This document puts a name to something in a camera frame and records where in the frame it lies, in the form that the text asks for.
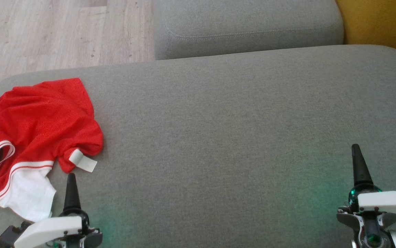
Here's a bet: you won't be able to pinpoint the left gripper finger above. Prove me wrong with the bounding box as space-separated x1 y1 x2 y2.
63 173 82 213

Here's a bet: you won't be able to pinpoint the small grey sofa cushion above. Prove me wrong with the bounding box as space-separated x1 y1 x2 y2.
153 0 344 61

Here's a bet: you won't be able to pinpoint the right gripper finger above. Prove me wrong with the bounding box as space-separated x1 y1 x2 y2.
351 144 374 188

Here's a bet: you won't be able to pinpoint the yellow upholstered furniture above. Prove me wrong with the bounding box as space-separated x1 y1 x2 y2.
335 0 396 66

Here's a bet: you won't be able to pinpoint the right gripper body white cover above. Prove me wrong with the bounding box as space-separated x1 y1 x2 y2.
349 184 396 221

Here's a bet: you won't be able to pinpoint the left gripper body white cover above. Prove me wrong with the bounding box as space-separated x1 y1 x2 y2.
14 208 103 248

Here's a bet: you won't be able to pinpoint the large grey sofa seat cushion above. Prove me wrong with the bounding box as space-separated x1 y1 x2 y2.
0 44 396 248

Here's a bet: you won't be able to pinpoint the red Bulls jersey white sleeves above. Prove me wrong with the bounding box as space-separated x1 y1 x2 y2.
0 77 104 223

